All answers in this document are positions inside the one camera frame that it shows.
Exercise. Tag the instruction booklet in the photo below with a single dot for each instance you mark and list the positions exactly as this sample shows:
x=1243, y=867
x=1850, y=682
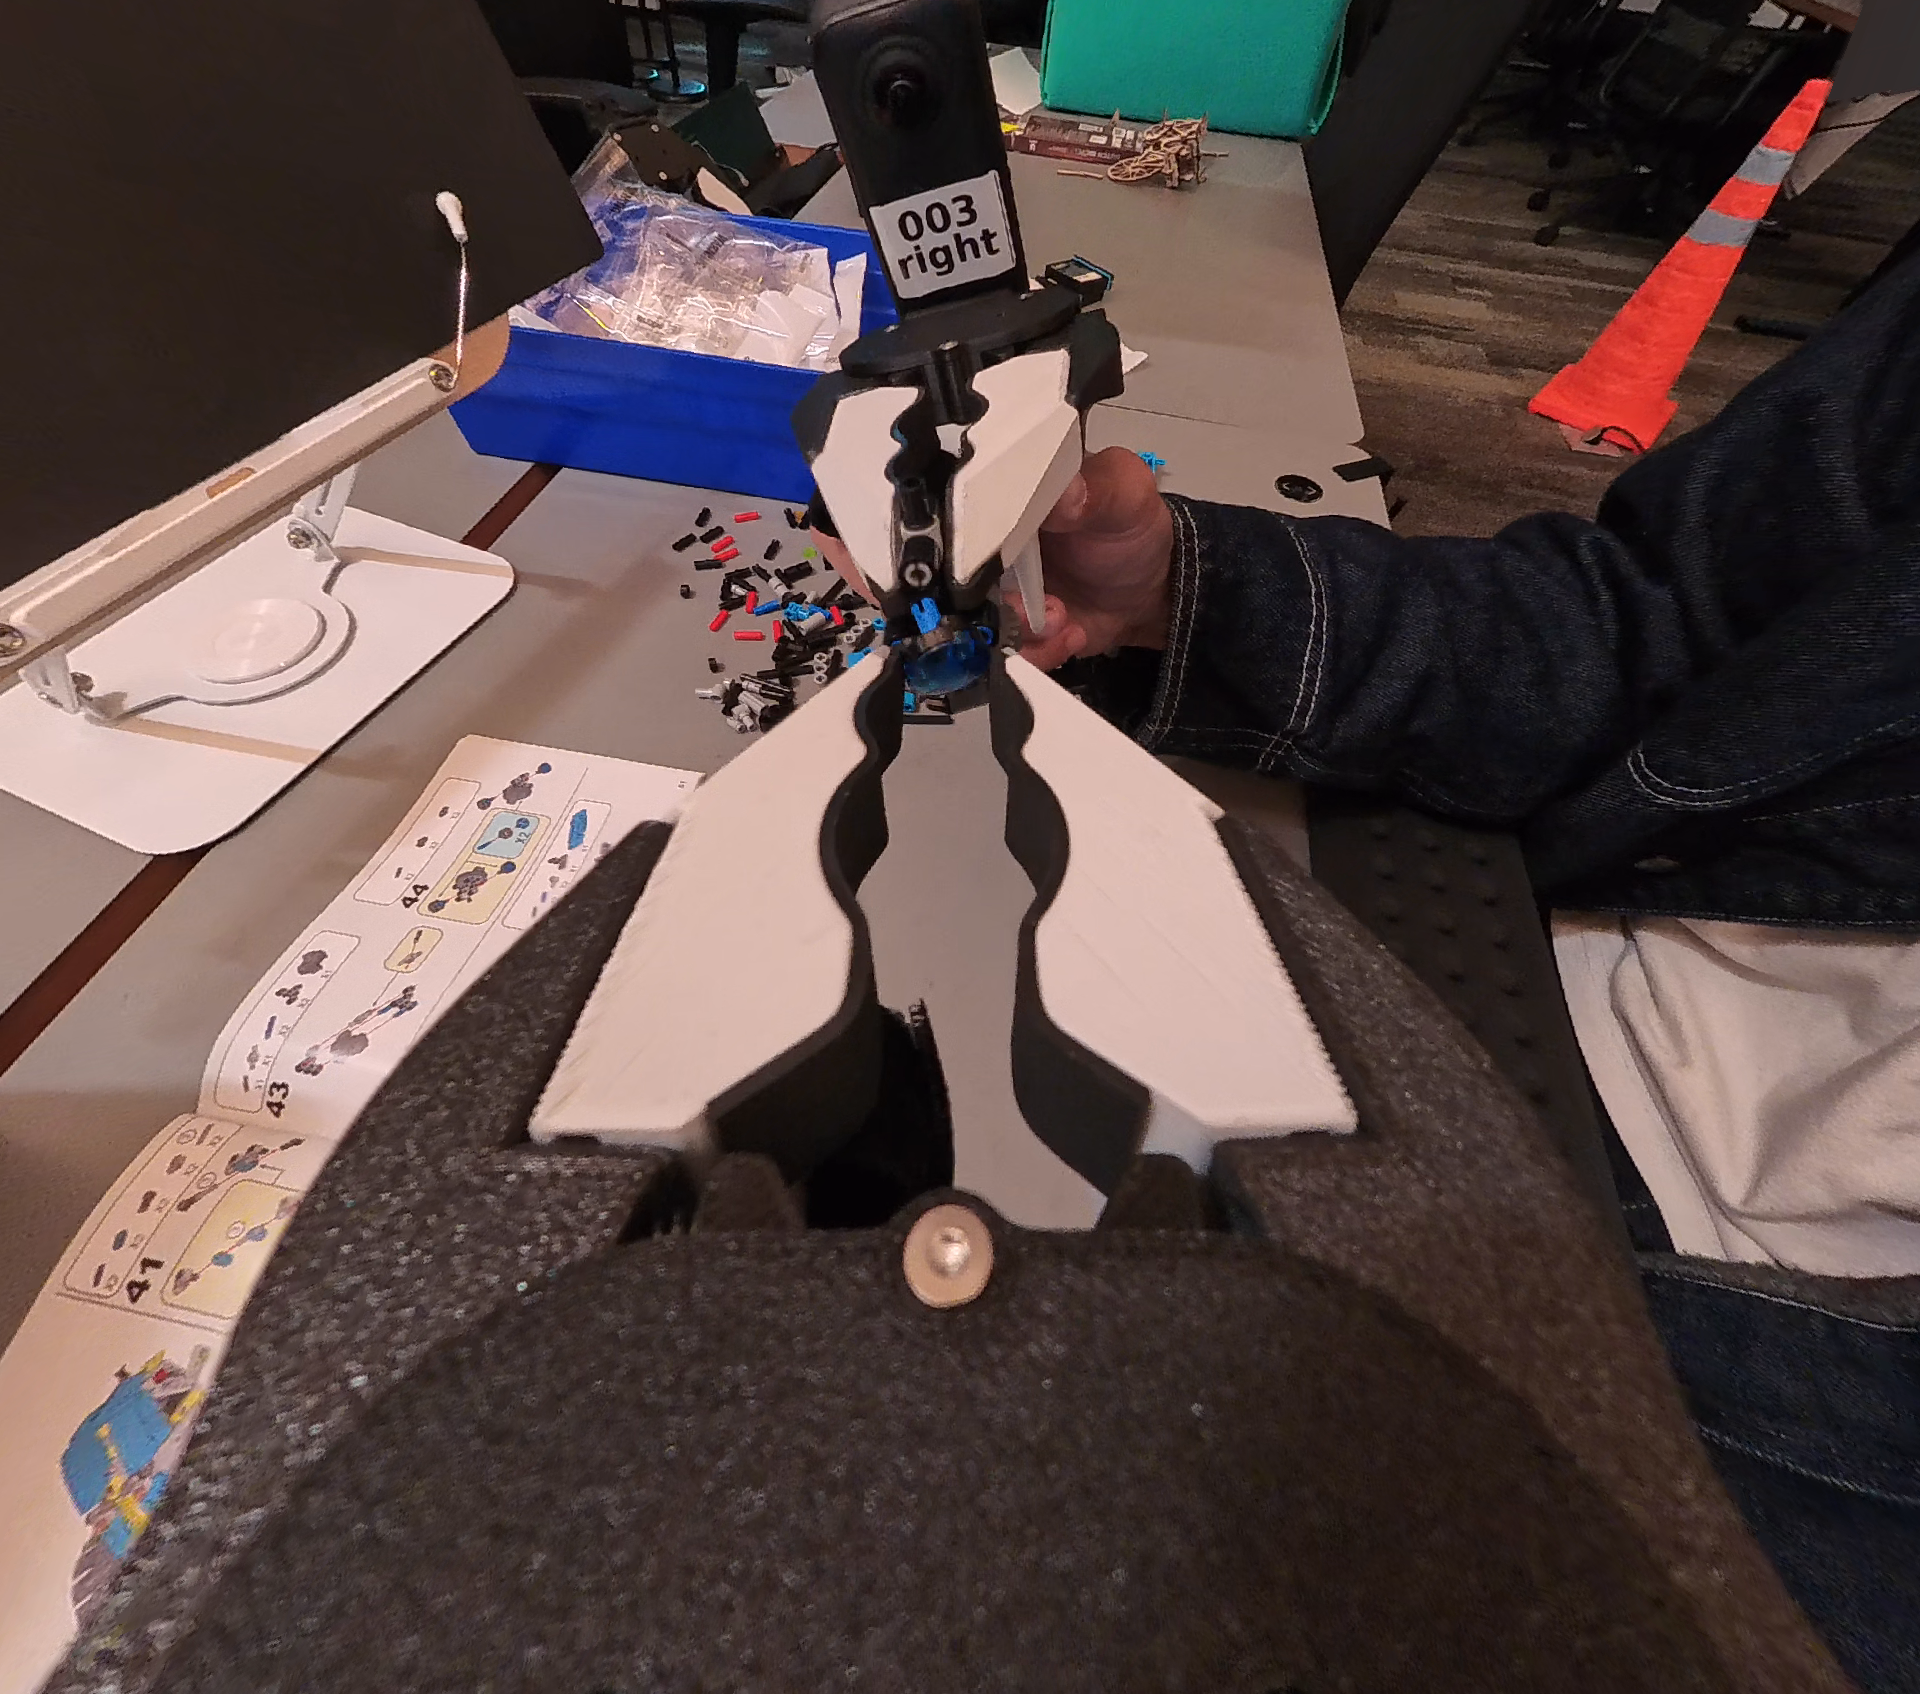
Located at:
x=301, y=975

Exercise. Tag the white desk lamp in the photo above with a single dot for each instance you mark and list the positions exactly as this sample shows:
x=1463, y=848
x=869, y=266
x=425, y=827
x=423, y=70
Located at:
x=301, y=660

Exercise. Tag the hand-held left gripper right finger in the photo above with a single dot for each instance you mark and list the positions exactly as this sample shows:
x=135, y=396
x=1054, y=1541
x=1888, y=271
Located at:
x=1186, y=959

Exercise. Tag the small black blue box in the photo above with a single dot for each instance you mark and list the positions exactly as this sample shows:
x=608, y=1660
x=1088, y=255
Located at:
x=1081, y=280

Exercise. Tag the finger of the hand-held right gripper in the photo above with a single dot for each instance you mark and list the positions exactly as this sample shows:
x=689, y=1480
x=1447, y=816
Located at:
x=858, y=480
x=1013, y=450

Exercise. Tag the blue round brick piece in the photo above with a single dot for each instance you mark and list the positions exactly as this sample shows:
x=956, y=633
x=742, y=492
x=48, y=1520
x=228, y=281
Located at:
x=946, y=672

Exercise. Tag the wooden model kit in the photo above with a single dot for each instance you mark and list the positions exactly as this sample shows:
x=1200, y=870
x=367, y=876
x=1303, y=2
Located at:
x=1156, y=149

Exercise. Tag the person's right hand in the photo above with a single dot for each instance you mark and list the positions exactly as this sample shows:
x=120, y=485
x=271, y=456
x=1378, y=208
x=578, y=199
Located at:
x=1118, y=569

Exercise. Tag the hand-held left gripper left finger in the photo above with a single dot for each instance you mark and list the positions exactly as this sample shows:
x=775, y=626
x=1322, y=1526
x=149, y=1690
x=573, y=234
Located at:
x=721, y=959

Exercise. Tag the person's denim jacket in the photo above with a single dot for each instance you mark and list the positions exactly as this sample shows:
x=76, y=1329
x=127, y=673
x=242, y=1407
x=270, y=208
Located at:
x=1771, y=614

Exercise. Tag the blue plastic bin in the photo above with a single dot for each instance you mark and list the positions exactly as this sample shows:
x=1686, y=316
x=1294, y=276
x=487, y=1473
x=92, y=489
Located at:
x=630, y=405

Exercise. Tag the pile of small brick parts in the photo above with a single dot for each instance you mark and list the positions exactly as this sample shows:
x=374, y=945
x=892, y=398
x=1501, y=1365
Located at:
x=750, y=614

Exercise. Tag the grey gear brick assembly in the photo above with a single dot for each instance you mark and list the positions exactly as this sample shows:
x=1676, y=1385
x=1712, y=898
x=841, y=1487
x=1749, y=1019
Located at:
x=919, y=525

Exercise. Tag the black divider panel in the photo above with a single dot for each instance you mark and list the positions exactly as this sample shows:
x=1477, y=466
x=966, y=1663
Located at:
x=226, y=74

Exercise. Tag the person's white shirt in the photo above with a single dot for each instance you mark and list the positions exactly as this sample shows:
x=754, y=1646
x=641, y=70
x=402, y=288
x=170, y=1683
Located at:
x=1756, y=1080

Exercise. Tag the orange white striped cone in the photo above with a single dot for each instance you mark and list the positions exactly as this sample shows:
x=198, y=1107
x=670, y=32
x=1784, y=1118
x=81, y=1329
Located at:
x=1667, y=299

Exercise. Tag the crumpled clear plastic bag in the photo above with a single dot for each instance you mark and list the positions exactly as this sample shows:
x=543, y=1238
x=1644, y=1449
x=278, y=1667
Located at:
x=691, y=269

